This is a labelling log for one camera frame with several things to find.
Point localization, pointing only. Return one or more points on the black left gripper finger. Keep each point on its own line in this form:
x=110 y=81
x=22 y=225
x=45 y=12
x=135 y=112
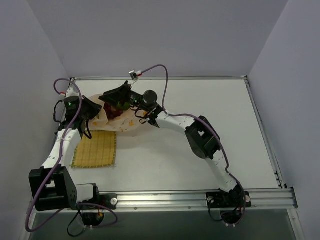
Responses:
x=85 y=116
x=88 y=105

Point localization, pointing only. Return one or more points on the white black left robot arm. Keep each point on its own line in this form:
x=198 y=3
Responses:
x=51 y=185

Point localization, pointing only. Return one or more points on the banana print plastic bag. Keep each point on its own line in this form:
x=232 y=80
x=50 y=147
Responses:
x=127 y=121

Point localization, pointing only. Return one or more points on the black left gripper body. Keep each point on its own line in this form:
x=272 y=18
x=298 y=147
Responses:
x=89 y=108

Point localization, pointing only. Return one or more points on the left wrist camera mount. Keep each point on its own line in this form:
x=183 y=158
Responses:
x=70 y=92

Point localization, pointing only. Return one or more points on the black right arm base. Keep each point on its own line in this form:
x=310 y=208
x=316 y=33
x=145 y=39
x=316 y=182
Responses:
x=231 y=206

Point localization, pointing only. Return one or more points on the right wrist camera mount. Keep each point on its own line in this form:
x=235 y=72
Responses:
x=134 y=76

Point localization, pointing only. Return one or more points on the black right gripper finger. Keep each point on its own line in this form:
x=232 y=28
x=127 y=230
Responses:
x=122 y=90
x=113 y=99

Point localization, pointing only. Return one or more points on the green fake fruit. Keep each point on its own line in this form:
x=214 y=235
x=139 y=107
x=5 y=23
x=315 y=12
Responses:
x=122 y=106

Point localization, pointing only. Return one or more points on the dark red fake grapes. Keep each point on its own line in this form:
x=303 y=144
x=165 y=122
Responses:
x=111 y=112

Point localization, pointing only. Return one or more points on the yellow woven placemat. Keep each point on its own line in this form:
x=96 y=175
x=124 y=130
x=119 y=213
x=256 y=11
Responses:
x=97 y=152

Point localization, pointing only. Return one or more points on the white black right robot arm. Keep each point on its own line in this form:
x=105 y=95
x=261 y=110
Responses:
x=202 y=138

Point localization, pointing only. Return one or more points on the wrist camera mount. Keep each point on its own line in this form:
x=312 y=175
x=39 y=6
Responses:
x=70 y=92
x=134 y=76

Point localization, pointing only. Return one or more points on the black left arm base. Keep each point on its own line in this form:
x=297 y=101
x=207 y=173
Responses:
x=92 y=216

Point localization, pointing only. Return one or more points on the front aluminium mounting rail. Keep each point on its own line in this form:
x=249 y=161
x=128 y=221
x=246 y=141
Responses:
x=196 y=200

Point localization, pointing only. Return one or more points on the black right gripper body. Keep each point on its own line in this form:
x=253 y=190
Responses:
x=120 y=94

